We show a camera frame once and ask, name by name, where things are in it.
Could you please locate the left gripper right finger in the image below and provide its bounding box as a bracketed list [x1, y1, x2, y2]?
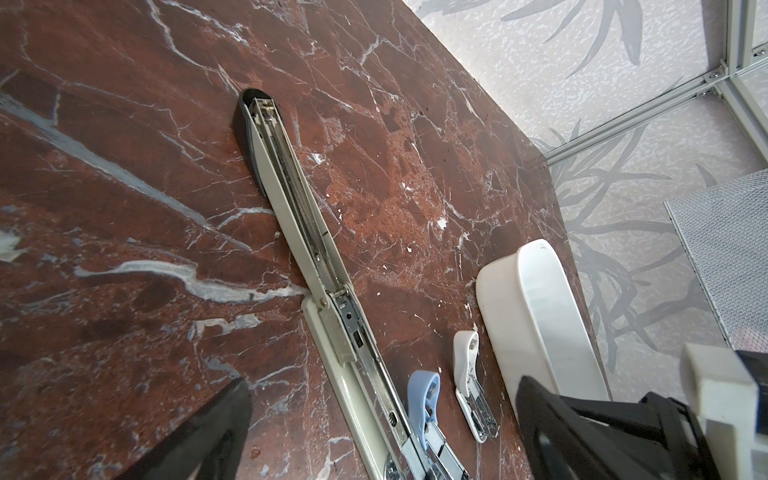
[515, 376, 654, 479]

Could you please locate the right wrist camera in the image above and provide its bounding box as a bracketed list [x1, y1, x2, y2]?
[680, 343, 767, 479]

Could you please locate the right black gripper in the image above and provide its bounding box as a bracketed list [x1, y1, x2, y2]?
[564, 392, 720, 479]

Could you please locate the small blue stapler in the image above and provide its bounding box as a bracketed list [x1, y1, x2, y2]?
[407, 370, 470, 480]

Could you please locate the small white stapler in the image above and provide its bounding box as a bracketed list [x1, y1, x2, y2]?
[453, 330, 499, 443]

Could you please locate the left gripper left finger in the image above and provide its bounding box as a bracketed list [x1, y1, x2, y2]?
[118, 378, 252, 479]

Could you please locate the beige black long stapler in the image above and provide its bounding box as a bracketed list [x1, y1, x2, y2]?
[233, 88, 437, 479]

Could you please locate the white oval tray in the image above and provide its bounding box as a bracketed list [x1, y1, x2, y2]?
[475, 239, 611, 418]

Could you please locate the white wire mesh basket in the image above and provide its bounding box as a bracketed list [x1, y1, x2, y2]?
[664, 169, 767, 353]

